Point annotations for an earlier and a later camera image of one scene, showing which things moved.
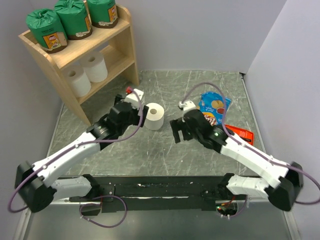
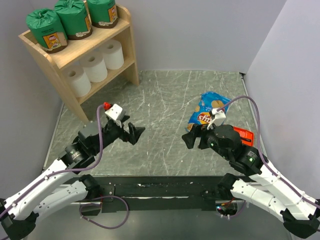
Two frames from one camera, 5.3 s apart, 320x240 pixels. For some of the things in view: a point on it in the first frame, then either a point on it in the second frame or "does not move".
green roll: (74, 18) does not move
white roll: (94, 65) does not move
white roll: (79, 83) does not move
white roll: (155, 116) → (112, 53)
